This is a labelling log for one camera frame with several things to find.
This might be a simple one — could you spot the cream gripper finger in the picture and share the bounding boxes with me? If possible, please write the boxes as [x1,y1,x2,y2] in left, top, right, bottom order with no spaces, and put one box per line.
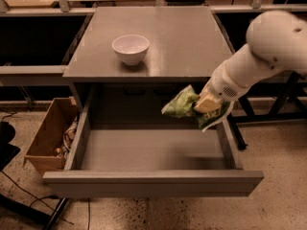
[194,92,222,113]

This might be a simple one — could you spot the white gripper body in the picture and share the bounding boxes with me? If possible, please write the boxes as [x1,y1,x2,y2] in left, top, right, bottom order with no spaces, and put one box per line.
[205,63,249,102]

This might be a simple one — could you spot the green jalapeno chip bag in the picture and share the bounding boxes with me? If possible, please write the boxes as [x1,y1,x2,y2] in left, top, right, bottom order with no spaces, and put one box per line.
[161,84,234,132]

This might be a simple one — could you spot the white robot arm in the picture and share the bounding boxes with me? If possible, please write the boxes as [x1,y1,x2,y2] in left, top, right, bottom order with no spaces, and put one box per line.
[195,11,307,113]

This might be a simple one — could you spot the grey counter cabinet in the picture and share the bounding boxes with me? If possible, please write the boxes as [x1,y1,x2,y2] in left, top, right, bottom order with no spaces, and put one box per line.
[63,7,232,108]

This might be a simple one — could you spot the grey open top drawer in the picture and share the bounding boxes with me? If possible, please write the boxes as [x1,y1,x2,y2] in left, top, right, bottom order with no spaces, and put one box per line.
[43,85,264,198]

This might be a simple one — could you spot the white ceramic bowl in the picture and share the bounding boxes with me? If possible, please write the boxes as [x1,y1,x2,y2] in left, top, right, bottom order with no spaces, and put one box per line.
[112,34,150,65]

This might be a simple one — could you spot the crumpled wrappers in box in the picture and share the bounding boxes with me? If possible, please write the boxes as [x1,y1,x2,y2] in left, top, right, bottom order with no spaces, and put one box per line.
[53,120,78,158]

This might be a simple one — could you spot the brown cardboard box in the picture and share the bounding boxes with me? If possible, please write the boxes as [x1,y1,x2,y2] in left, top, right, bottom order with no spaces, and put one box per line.
[25,97,79,175]

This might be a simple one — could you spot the black stand base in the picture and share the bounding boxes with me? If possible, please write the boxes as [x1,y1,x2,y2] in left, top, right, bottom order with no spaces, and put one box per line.
[0,195,68,230]

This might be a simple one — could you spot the grey metal shelf rail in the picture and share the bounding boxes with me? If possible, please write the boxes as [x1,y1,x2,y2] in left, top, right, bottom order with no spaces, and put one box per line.
[0,65,67,86]

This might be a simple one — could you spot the black cable on floor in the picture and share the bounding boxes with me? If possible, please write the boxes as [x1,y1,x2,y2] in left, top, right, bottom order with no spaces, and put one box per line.
[0,170,75,226]

